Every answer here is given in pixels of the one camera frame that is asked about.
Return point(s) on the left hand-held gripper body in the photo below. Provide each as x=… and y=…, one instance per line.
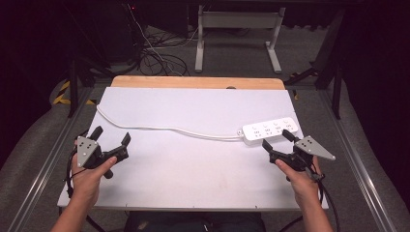
x=86, y=151

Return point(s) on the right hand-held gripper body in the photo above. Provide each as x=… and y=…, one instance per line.
x=306, y=154

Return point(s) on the white power strip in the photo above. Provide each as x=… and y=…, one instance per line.
x=270, y=130

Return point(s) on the person's right hand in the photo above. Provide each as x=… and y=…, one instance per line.
x=299, y=182

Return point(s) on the person's left hand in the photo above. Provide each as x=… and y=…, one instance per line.
x=87, y=180

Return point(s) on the black stand with hazard tape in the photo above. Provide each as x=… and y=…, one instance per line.
x=75, y=87

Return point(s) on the white table board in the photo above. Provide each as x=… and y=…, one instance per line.
x=193, y=167

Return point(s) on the black metal stand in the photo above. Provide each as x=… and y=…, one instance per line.
x=328, y=71

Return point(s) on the wooden table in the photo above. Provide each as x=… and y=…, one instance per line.
x=196, y=82

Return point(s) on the person's dark clothing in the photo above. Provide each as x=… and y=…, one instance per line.
x=193, y=221

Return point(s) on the grey metal stand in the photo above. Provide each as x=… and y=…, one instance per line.
x=238, y=22

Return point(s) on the aluminium floor rail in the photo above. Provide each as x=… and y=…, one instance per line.
x=45, y=167
x=354, y=161

